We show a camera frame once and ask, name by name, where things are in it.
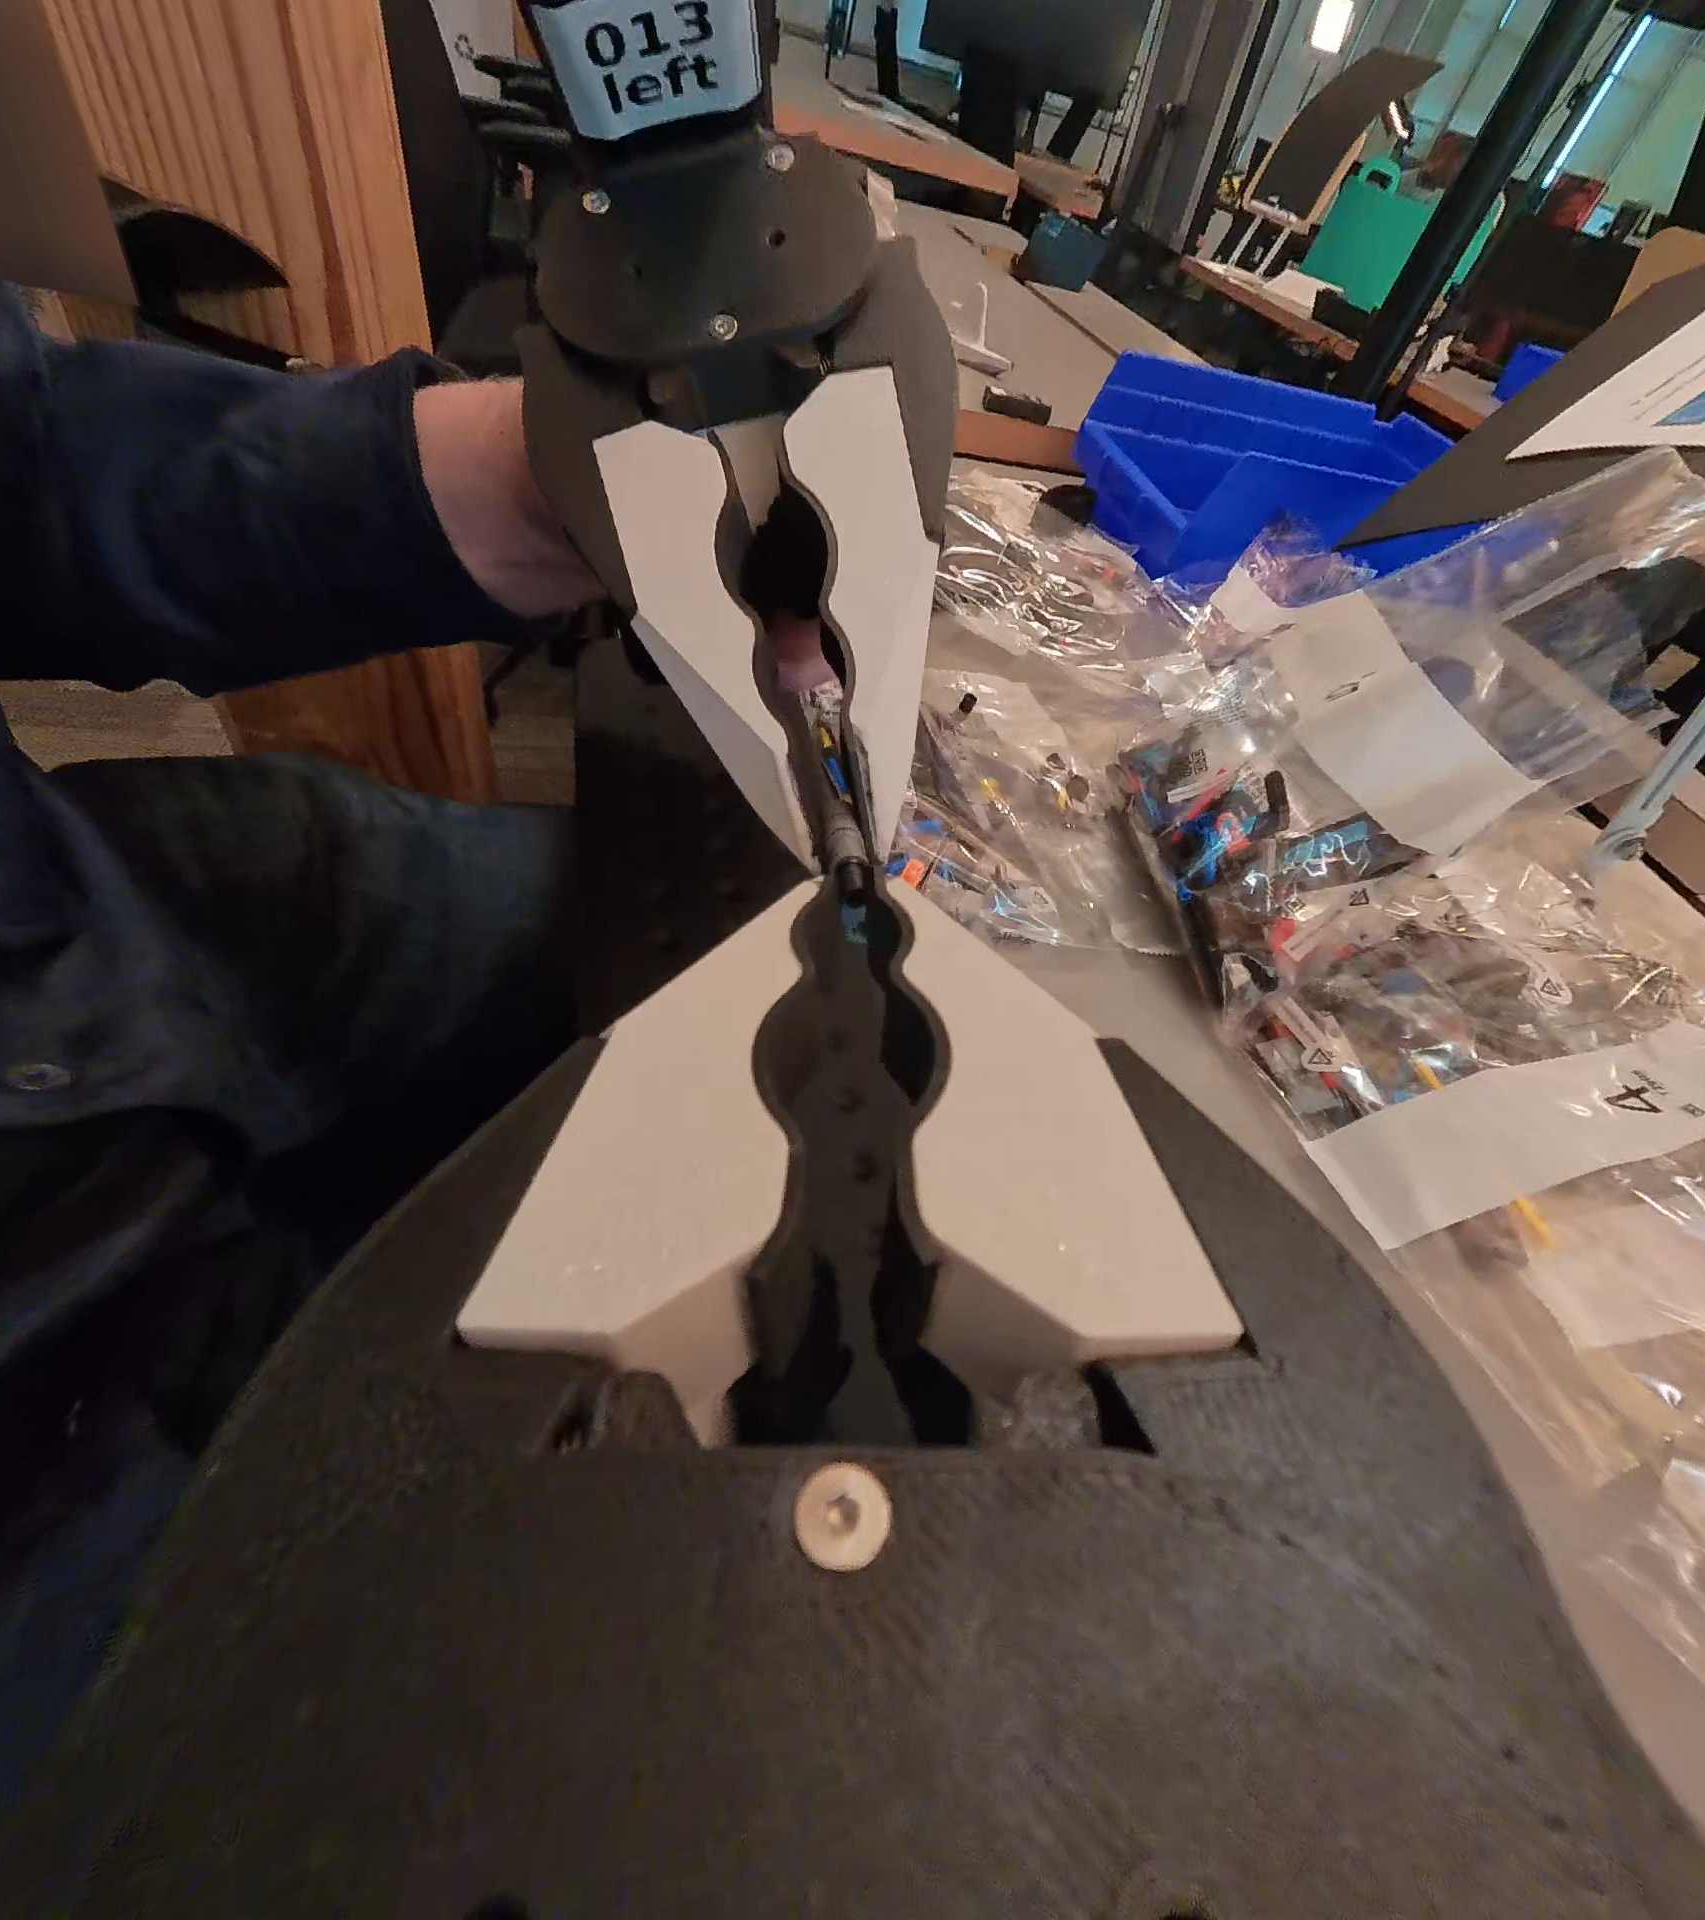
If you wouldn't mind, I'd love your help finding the grey book stand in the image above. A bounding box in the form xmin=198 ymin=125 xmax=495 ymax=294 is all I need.
xmin=1339 ymin=435 xmax=1705 ymax=993

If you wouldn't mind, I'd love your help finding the tall clear lego bag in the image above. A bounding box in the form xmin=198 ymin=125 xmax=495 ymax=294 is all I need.
xmin=1137 ymin=451 xmax=1705 ymax=903

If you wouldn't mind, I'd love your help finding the computer monitor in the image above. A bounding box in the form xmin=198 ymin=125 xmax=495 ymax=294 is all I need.
xmin=919 ymin=0 xmax=1154 ymax=152

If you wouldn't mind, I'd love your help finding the dark grey lego pin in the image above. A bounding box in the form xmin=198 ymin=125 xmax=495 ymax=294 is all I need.
xmin=800 ymin=683 xmax=876 ymax=903

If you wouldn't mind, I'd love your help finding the green bag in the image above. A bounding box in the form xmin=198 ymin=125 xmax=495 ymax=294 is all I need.
xmin=1294 ymin=157 xmax=1483 ymax=318

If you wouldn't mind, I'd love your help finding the black metal pole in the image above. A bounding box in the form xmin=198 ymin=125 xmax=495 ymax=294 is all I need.
xmin=1354 ymin=0 xmax=1611 ymax=430

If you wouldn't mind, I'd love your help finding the person's left hand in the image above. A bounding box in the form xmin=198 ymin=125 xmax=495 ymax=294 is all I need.
xmin=409 ymin=376 xmax=617 ymax=621

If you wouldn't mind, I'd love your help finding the teal box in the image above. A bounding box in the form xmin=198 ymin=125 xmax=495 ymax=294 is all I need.
xmin=1015 ymin=210 xmax=1112 ymax=294

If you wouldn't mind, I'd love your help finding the black chair armrest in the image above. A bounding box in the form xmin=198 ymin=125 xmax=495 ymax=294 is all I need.
xmin=102 ymin=173 xmax=298 ymax=369

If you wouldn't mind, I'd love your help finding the instruction booklet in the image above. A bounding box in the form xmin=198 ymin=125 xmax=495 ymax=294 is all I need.
xmin=1504 ymin=226 xmax=1705 ymax=468

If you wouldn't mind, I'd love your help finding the black office chair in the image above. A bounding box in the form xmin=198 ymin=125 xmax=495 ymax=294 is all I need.
xmin=387 ymin=0 xmax=570 ymax=377

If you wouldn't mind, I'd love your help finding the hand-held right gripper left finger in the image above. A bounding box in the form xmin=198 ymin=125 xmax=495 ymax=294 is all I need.
xmin=454 ymin=879 xmax=854 ymax=1450

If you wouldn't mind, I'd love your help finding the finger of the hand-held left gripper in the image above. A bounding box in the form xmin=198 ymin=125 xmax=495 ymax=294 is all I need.
xmin=592 ymin=425 xmax=839 ymax=872
xmin=781 ymin=364 xmax=941 ymax=870

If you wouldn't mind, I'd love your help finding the brown background desk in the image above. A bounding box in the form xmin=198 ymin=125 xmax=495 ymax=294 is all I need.
xmin=769 ymin=76 xmax=1026 ymax=212

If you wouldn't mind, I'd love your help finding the black leaning board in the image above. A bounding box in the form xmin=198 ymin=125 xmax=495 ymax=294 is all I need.
xmin=1241 ymin=45 xmax=1446 ymax=227

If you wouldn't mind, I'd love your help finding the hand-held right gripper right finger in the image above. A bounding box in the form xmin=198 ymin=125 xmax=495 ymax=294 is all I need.
xmin=859 ymin=885 xmax=1246 ymax=1450

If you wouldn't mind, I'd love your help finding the clear lego parts bag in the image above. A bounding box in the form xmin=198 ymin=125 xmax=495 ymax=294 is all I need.
xmin=904 ymin=660 xmax=1214 ymax=954
xmin=934 ymin=466 xmax=1245 ymax=677

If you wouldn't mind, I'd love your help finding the wooden cabinet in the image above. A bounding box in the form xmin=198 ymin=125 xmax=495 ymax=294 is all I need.
xmin=34 ymin=0 xmax=501 ymax=805

